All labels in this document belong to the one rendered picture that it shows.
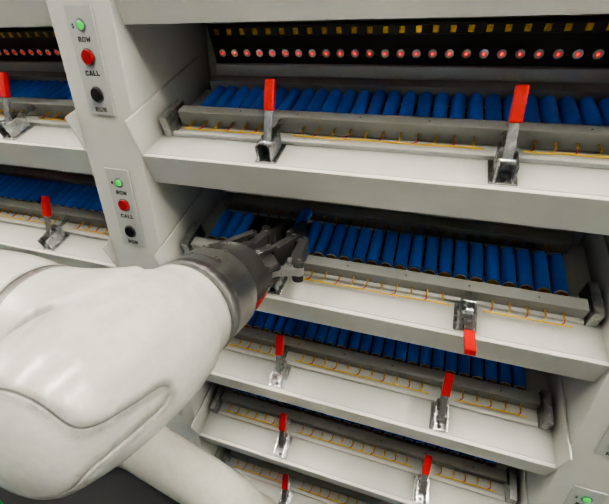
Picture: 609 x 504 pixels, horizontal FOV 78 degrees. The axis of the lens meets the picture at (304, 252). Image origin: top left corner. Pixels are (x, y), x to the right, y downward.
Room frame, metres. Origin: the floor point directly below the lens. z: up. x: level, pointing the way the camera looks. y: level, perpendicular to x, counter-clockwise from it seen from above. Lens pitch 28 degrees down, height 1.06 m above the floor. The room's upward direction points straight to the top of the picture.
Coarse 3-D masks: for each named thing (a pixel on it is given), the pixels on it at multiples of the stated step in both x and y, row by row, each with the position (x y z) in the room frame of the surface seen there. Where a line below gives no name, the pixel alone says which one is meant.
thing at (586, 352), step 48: (240, 192) 0.65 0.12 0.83; (192, 240) 0.55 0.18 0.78; (288, 288) 0.47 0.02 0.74; (336, 288) 0.46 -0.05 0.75; (576, 288) 0.42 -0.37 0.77; (384, 336) 0.41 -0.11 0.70; (432, 336) 0.38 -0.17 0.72; (480, 336) 0.37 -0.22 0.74; (528, 336) 0.36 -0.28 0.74; (576, 336) 0.36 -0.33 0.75
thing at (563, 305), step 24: (216, 240) 0.54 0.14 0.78; (312, 264) 0.48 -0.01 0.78; (336, 264) 0.47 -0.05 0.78; (360, 264) 0.47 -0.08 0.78; (360, 288) 0.44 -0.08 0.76; (408, 288) 0.44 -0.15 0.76; (432, 288) 0.43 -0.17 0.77; (456, 288) 0.41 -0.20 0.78; (480, 288) 0.41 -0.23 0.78; (504, 288) 0.41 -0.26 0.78; (528, 312) 0.38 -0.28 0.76; (552, 312) 0.38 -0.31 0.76; (576, 312) 0.37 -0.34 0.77
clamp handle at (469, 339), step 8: (464, 320) 0.37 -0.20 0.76; (472, 320) 0.37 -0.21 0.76; (464, 328) 0.35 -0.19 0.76; (472, 328) 0.35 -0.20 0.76; (464, 336) 0.34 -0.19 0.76; (472, 336) 0.34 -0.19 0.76; (464, 344) 0.33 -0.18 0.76; (472, 344) 0.32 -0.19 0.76; (464, 352) 0.32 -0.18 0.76; (472, 352) 0.31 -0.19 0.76
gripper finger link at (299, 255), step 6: (300, 240) 0.44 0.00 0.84; (306, 240) 0.44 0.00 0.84; (300, 246) 0.41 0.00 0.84; (306, 246) 0.43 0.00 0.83; (294, 252) 0.39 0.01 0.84; (300, 252) 0.39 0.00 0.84; (306, 252) 0.43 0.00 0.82; (294, 258) 0.37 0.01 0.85; (300, 258) 0.37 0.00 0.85; (306, 258) 0.43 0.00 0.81; (294, 264) 0.36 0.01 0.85; (300, 264) 0.36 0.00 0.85; (294, 276) 0.36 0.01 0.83; (300, 276) 0.36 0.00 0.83
